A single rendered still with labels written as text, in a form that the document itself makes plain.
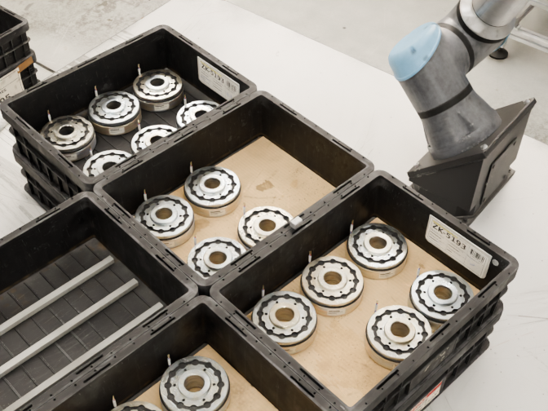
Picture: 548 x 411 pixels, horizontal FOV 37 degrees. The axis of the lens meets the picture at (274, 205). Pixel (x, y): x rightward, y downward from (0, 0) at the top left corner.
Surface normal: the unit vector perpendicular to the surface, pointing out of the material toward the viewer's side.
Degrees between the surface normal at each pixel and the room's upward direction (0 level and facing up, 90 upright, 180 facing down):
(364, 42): 0
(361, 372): 0
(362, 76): 0
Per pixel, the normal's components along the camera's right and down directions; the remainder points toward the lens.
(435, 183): -0.62, 0.56
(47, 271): 0.01, -0.70
